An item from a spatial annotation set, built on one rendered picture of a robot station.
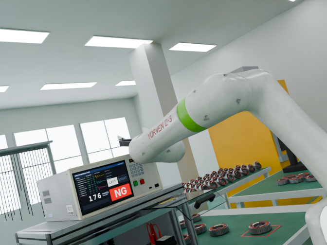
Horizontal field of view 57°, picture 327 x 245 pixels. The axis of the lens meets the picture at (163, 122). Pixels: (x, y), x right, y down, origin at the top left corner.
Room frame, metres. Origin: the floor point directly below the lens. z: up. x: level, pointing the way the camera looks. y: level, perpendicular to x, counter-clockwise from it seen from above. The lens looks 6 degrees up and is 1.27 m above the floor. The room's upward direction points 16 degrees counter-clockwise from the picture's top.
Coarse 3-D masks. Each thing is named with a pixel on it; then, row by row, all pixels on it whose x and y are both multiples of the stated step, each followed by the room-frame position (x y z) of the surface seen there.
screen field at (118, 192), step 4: (128, 184) 1.35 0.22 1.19; (116, 188) 1.30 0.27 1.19; (120, 188) 1.32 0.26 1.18; (124, 188) 1.33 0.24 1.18; (128, 188) 1.34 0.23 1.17; (112, 192) 1.29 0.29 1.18; (116, 192) 1.30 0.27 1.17; (120, 192) 1.31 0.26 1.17; (124, 192) 1.32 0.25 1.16; (128, 192) 1.34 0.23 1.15; (112, 196) 1.28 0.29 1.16; (116, 196) 1.30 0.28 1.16; (120, 196) 1.31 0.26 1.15; (124, 196) 1.32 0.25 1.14; (112, 200) 1.28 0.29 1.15
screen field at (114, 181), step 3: (126, 174) 1.35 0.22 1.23; (114, 177) 1.31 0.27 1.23; (117, 177) 1.31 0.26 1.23; (120, 177) 1.32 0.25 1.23; (123, 177) 1.33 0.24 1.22; (126, 177) 1.34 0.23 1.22; (108, 180) 1.28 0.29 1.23; (111, 180) 1.29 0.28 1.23; (114, 180) 1.30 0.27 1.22; (117, 180) 1.31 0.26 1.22; (120, 180) 1.32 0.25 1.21; (123, 180) 1.33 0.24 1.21; (126, 180) 1.34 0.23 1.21; (108, 183) 1.28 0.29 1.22; (111, 183) 1.29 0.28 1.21; (114, 183) 1.30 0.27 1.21; (117, 183) 1.31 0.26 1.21
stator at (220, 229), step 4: (220, 224) 1.84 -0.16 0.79; (224, 224) 1.81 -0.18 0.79; (212, 228) 1.80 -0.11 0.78; (216, 228) 1.81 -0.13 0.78; (220, 228) 1.75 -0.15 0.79; (224, 228) 1.75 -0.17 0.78; (228, 228) 1.78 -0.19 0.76; (212, 232) 1.77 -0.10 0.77; (216, 232) 1.76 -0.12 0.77; (220, 232) 1.75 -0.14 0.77; (224, 232) 1.75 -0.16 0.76
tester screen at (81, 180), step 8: (104, 168) 1.28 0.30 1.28; (112, 168) 1.31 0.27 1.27; (120, 168) 1.33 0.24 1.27; (80, 176) 1.20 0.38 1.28; (88, 176) 1.22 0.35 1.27; (96, 176) 1.25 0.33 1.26; (104, 176) 1.27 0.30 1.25; (112, 176) 1.30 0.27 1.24; (80, 184) 1.20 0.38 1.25; (88, 184) 1.22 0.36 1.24; (96, 184) 1.24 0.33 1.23; (104, 184) 1.27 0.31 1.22; (120, 184) 1.32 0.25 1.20; (80, 192) 1.19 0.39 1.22; (88, 192) 1.21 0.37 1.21; (96, 192) 1.24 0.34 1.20; (104, 192) 1.26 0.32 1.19; (80, 200) 1.19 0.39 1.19; (88, 200) 1.21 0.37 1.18; (96, 200) 1.23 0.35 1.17; (96, 208) 1.23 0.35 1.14
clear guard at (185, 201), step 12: (192, 192) 1.44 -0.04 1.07; (204, 192) 1.34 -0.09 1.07; (216, 192) 1.35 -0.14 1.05; (156, 204) 1.39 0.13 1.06; (168, 204) 1.30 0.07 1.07; (180, 204) 1.22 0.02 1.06; (192, 204) 1.24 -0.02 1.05; (204, 204) 1.26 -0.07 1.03; (216, 204) 1.29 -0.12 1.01; (192, 216) 1.18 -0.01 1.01
